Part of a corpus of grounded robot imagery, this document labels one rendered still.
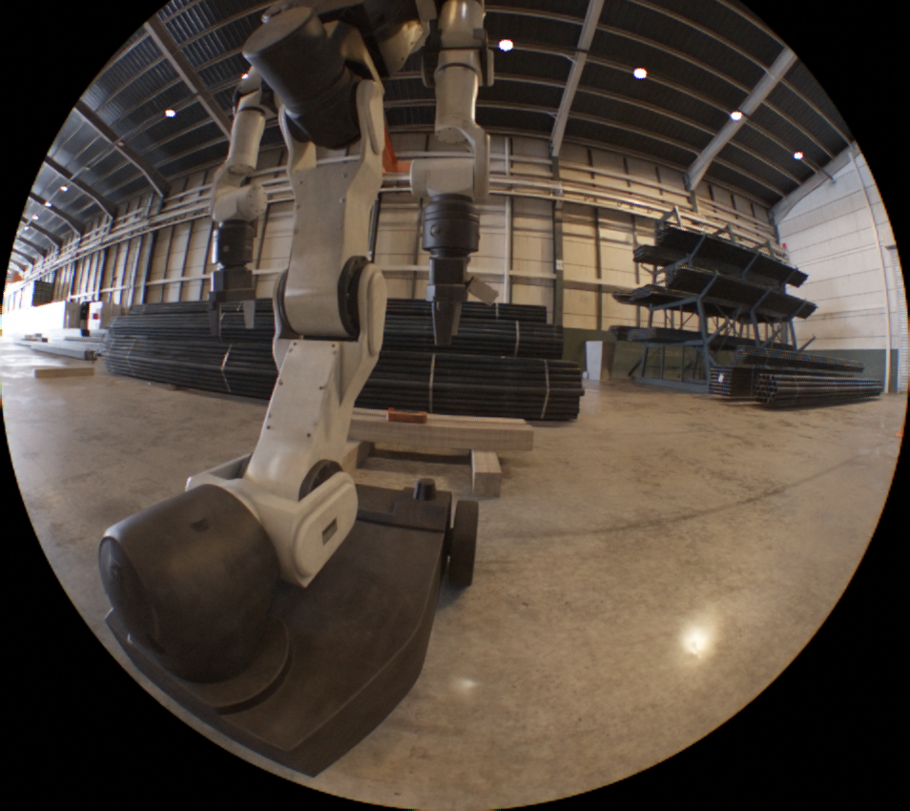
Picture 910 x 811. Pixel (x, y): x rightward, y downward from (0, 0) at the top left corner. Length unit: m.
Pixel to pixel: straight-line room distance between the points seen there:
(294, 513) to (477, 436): 1.14
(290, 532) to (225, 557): 0.08
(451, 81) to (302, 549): 0.68
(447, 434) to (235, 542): 1.19
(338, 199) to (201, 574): 0.53
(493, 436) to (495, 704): 1.12
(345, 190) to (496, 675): 0.83
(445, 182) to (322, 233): 0.21
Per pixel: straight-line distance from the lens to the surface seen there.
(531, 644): 0.68
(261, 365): 3.02
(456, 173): 0.50
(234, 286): 0.67
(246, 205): 0.67
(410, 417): 1.44
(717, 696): 0.70
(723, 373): 5.83
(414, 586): 0.52
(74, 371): 5.20
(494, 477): 1.19
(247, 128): 0.75
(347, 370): 0.53
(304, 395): 0.51
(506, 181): 10.73
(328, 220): 0.55
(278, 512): 0.39
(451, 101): 0.56
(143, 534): 0.33
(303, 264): 0.56
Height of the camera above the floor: 0.52
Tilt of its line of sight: level
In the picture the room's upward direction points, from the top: 3 degrees clockwise
